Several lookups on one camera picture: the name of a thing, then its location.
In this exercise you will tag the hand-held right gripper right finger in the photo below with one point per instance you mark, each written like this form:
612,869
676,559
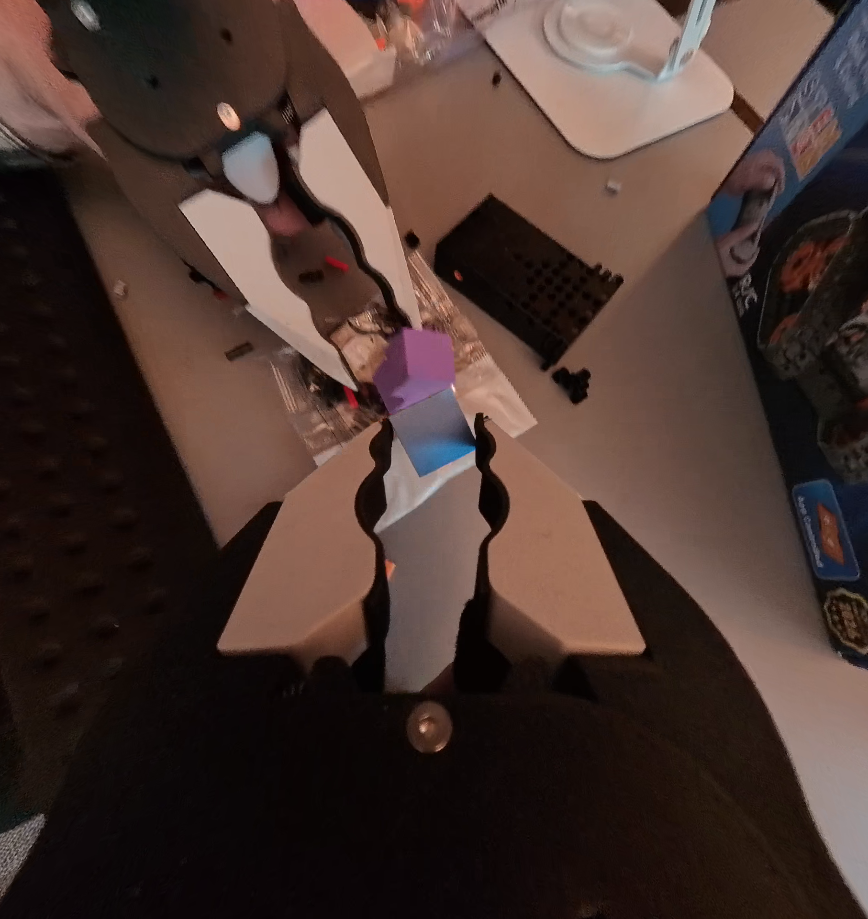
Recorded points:
559,574

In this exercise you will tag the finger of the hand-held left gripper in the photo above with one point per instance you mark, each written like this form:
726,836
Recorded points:
240,265
366,208

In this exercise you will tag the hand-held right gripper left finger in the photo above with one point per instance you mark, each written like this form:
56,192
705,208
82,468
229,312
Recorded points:
305,574

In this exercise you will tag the purple foam cube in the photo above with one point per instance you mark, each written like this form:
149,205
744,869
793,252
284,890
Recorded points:
412,370

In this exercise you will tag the blue foam cube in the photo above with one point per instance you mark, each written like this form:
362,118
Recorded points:
434,434

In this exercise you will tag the person's left hand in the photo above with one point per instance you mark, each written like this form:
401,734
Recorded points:
25,79

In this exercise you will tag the black long pin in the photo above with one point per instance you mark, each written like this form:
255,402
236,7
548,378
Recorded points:
239,352

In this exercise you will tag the black perforated building plate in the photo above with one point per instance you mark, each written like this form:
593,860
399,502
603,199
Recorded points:
520,273

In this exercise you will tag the clear printed plastic bag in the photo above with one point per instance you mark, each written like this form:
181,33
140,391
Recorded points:
419,36

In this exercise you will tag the black connector cluster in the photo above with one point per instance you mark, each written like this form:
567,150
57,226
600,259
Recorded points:
572,383

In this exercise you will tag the clear bag of building parts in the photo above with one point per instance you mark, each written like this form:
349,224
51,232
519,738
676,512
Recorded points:
491,388

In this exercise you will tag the white book stand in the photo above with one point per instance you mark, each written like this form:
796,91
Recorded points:
620,108

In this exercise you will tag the blue toy robot box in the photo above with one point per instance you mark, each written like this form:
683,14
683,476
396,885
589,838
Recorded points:
821,359

